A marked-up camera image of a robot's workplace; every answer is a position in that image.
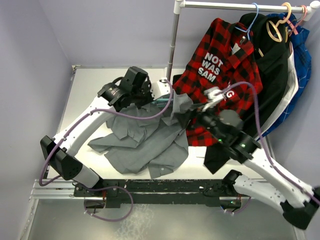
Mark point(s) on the black hanging shirt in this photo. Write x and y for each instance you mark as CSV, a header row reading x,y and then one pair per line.
x,y
273,74

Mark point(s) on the white hanging shirt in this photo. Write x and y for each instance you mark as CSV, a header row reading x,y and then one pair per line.
x,y
281,111

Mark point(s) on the aluminium extrusion rail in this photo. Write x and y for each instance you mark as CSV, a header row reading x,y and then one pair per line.
x,y
59,189

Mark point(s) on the beige wooden hanger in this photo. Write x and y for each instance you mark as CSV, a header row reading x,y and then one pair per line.
x,y
271,35

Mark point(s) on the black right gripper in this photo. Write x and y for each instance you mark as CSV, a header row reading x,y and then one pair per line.
x,y
184,117

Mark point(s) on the pink plastic hanger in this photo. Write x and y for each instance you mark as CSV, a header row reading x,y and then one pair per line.
x,y
292,26

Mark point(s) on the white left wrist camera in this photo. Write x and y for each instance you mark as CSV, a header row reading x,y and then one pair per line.
x,y
160,89

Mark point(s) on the teal plastic hanger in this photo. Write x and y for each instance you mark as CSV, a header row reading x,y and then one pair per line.
x,y
162,101

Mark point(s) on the grey button-up shirt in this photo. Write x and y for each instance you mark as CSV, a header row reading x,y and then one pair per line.
x,y
159,144

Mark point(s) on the blue checked shirt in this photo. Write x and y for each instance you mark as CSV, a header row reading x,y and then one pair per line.
x,y
302,61

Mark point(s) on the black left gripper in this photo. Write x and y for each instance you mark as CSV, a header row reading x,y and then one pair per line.
x,y
147,86

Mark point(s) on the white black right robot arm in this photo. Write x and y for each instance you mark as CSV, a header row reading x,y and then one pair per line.
x,y
296,200

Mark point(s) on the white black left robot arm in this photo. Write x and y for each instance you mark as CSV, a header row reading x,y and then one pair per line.
x,y
60,151

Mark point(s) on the silver clothes rack frame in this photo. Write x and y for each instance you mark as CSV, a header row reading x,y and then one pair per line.
x,y
180,4

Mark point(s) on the red black plaid shirt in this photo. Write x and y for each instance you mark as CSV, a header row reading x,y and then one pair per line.
x,y
224,56

